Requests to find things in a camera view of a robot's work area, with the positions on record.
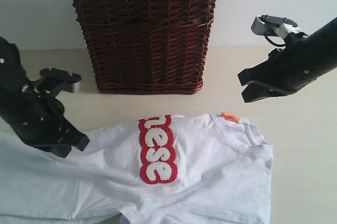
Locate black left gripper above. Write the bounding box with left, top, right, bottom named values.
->
left=0, top=86, right=90, bottom=159

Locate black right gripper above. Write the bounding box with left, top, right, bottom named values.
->
left=237, top=35, right=319, bottom=103

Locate white t-shirt red lettering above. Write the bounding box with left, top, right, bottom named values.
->
left=1, top=114, right=273, bottom=223

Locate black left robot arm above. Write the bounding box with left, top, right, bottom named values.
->
left=1, top=38, right=89, bottom=158

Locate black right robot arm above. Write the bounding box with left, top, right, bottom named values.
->
left=237, top=15, right=336, bottom=103

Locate dark red wicker basket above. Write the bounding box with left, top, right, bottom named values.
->
left=72, top=0, right=216, bottom=94

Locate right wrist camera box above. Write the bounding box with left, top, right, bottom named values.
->
left=251, top=15, right=308, bottom=47

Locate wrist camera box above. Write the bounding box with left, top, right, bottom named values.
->
left=33, top=67, right=82, bottom=98
left=251, top=15, right=308, bottom=47

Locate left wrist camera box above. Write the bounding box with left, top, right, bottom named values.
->
left=33, top=67, right=82, bottom=98

